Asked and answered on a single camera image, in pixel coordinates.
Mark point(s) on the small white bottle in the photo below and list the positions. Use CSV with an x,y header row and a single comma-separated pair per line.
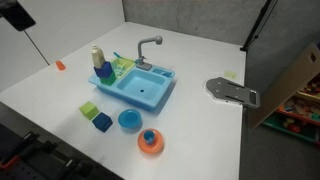
x,y
97,58

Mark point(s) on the blue toy sink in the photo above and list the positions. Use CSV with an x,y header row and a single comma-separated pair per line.
x,y
140,87

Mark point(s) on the blue toy bowl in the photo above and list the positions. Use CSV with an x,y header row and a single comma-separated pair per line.
x,y
129,119

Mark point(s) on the yellow-green dish rack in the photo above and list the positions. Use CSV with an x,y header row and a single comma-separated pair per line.
x,y
122,68

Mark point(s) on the gray toy faucet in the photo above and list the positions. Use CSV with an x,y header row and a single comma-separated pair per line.
x,y
141,46

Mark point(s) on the small blue toy cup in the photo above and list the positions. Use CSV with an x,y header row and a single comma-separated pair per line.
x,y
148,137

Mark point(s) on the dark green toy block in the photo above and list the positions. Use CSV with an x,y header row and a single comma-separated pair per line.
x,y
108,81

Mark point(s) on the orange toy plate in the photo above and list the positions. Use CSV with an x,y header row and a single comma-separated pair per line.
x,y
157,145

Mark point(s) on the teal toy utensil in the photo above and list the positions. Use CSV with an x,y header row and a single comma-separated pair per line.
x,y
117,55

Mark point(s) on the dark blue toy block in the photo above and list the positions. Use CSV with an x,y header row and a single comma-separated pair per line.
x,y
102,122
104,70

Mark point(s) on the gray metal mounting plate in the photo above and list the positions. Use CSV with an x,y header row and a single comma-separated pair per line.
x,y
230,90

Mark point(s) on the pale yellow sticky note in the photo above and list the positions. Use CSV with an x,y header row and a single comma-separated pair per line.
x,y
230,74

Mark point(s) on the light green toy block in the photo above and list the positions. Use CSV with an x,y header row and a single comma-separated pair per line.
x,y
88,110

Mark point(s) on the small orange cup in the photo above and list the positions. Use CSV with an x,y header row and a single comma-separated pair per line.
x,y
60,65

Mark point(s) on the black vertical pole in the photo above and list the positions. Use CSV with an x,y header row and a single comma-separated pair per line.
x,y
255,28

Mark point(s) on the toy storage shelf with bins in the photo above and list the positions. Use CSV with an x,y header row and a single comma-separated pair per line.
x,y
290,83

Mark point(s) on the black clamp equipment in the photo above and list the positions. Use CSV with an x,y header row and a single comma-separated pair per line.
x,y
36,160

